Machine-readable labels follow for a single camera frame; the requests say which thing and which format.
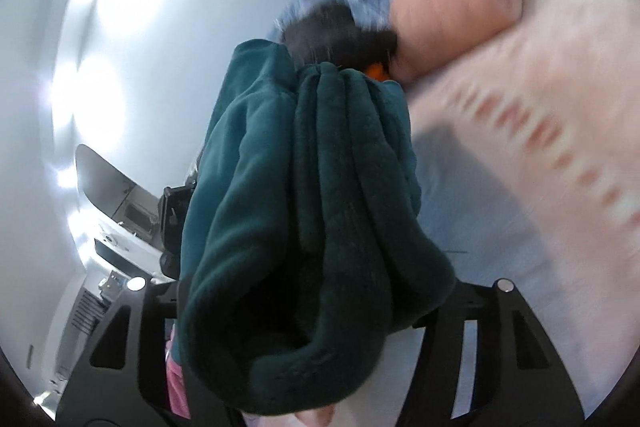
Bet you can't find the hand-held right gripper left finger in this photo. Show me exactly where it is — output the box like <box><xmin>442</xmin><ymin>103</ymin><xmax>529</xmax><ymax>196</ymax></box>
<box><xmin>57</xmin><ymin>277</ymin><xmax>193</xmax><ymax>427</ymax></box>

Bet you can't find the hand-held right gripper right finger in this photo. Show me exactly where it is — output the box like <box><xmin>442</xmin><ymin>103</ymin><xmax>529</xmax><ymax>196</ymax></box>
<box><xmin>395</xmin><ymin>279</ymin><xmax>586</xmax><ymax>427</ymax></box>

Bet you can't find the dark green fleece garment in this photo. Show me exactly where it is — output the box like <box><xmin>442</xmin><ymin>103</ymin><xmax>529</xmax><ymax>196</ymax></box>
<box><xmin>177</xmin><ymin>39</ymin><xmax>457</xmax><ymax>410</ymax></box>

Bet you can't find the bright pink cloth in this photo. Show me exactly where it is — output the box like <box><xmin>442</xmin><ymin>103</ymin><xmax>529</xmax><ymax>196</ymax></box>
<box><xmin>165</xmin><ymin>324</ymin><xmax>193</xmax><ymax>420</ymax></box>

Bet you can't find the white cabinet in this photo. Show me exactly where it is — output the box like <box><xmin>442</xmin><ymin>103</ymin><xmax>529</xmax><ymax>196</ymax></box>
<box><xmin>47</xmin><ymin>144</ymin><xmax>173</xmax><ymax>388</ymax></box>

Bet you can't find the pink printed blanket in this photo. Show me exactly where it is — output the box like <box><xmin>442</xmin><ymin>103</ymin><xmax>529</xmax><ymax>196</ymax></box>
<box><xmin>400</xmin><ymin>0</ymin><xmax>640</xmax><ymax>415</ymax></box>

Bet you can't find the black jacket with orange lining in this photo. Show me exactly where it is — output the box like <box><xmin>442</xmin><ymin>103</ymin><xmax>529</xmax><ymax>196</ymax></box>
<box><xmin>280</xmin><ymin>2</ymin><xmax>401</xmax><ymax>82</ymax></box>

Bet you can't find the peach rolled blanket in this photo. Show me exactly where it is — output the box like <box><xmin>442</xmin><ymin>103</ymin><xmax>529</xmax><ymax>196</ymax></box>
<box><xmin>387</xmin><ymin>0</ymin><xmax>526</xmax><ymax>84</ymax></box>

